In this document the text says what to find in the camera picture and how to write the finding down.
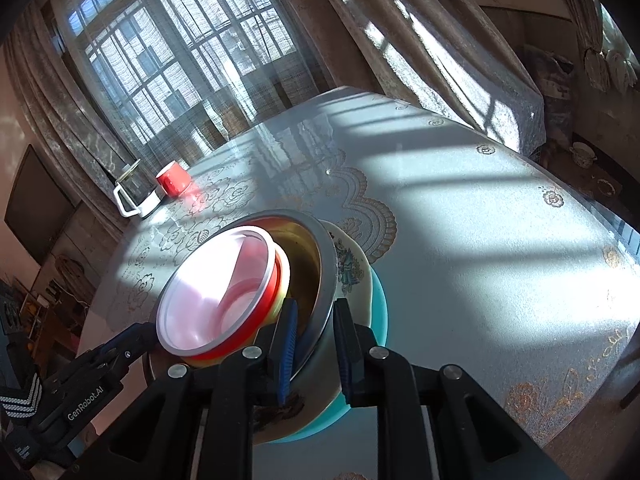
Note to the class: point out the barred window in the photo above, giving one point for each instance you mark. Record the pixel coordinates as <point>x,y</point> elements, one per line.
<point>165,45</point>

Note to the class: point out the white glass kettle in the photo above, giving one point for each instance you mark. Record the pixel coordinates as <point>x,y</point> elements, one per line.
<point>145,202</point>

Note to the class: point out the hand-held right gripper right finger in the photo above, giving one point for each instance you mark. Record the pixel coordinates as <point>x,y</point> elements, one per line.
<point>345,355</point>

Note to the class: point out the person's left forearm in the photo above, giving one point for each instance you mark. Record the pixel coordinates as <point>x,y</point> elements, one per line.
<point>20,400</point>

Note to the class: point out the stainless steel bowl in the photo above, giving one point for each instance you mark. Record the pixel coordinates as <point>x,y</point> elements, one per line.
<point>305,270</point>

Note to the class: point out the large white printed plate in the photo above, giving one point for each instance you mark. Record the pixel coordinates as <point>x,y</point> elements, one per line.
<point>357,280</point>

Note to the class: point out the red mug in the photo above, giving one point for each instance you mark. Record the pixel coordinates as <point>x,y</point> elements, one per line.
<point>172,180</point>

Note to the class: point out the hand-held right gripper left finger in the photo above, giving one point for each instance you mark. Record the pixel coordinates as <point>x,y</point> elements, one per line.
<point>287,352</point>

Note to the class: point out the sheer white curtain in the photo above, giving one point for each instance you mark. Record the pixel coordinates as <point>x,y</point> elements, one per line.
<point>260,110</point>

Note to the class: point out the white patterned pot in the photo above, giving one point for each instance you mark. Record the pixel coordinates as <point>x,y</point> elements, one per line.
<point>582,155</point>

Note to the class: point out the grey patterned curtain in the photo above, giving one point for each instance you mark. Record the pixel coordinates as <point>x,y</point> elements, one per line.
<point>55,120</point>
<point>425,50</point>

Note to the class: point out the red bowl with pink inside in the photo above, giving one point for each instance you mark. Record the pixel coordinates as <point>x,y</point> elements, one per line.
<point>210,285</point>

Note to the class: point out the teal plastic plate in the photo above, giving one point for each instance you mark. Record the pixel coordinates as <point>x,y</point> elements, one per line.
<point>381,310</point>

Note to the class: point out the yellow plastic bowl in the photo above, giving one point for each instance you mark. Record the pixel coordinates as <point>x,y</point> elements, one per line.
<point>284,285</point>

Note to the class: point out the dark wall panel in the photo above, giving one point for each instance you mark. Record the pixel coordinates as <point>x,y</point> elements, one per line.
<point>40,205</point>

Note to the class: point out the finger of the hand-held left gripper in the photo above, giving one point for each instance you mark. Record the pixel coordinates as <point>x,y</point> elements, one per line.
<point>125,344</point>

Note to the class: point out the curtain with floral tieback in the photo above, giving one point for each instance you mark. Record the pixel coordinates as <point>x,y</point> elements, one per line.
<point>605,50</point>

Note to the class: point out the wooden cabinet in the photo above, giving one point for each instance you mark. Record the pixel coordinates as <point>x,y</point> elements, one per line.
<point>50,320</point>

